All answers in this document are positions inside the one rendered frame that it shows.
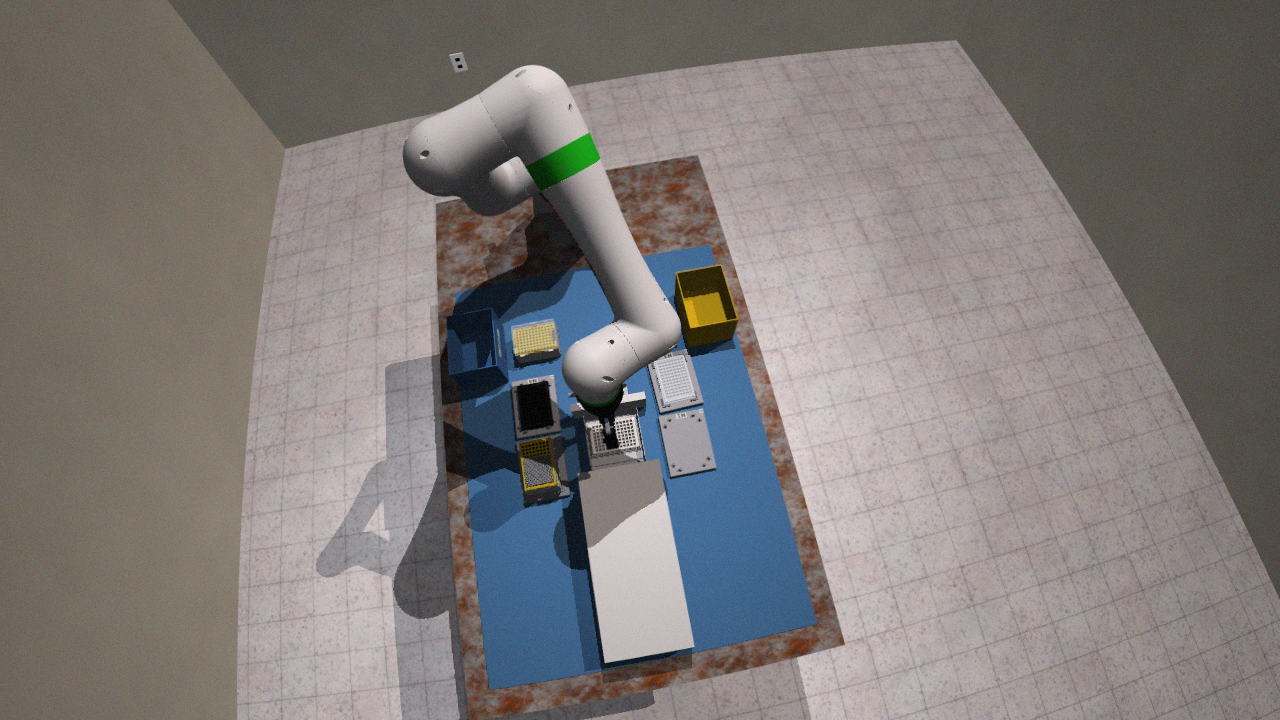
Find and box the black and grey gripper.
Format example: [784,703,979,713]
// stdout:
[596,406,620,450]

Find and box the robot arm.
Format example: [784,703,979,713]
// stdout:
[403,65,681,415]

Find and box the blue bench mat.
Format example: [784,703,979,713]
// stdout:
[454,245,817,691]

